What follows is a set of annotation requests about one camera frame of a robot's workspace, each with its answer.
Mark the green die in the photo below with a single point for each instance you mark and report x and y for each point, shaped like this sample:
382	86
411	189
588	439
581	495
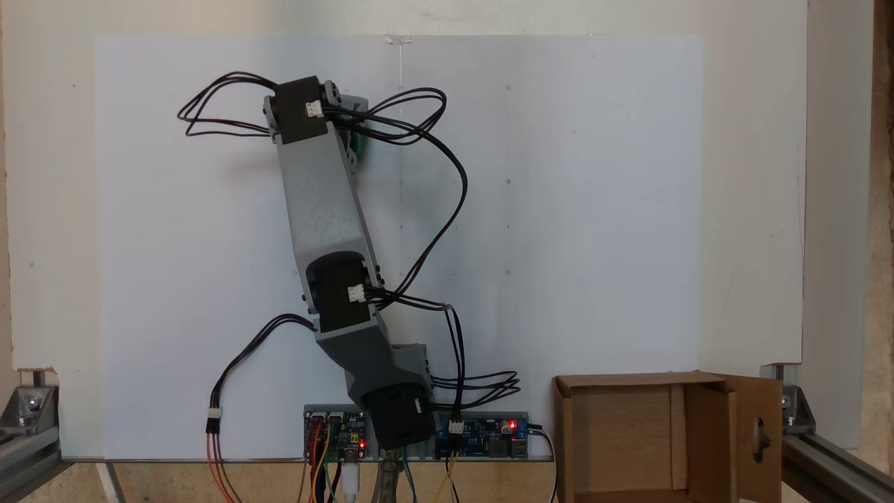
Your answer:
357	147

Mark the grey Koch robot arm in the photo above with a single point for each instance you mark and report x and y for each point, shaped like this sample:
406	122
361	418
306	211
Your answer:
321	202

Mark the clear tape strip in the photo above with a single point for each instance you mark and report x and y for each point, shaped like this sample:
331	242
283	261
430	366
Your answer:
398	40

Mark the white paper sheet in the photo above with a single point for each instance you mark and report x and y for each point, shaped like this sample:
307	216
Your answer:
594	209

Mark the dark circuit board white connectors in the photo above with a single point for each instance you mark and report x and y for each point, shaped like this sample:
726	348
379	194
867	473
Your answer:
328	433

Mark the blue circuit board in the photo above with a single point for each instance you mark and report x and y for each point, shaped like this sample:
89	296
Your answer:
482	433

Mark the metal table clamp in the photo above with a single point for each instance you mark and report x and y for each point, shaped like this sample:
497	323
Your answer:
386	483

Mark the brown cardboard box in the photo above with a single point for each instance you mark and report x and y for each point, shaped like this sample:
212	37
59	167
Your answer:
628	433

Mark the metal corner bracket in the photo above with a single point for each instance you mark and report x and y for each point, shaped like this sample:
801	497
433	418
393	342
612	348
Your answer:
31	405
796	405

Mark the aluminium profile post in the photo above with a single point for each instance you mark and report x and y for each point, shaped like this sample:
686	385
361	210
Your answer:
28	454
838	471

